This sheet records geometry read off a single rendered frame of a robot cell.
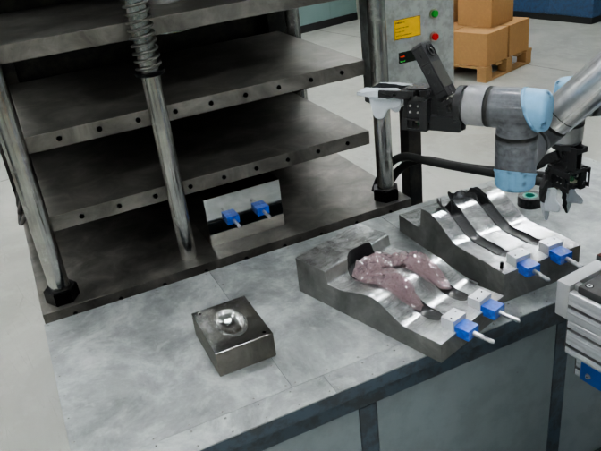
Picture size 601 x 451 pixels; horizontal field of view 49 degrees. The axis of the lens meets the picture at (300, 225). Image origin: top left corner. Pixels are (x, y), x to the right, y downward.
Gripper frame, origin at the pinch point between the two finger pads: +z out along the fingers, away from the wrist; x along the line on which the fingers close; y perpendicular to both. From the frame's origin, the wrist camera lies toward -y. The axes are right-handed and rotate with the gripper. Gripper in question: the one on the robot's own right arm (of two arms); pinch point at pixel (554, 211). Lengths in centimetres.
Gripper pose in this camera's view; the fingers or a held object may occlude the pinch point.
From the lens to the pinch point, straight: 185.6
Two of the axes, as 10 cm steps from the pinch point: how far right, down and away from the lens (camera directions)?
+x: 9.0, -2.8, 3.3
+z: 1.1, 8.8, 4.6
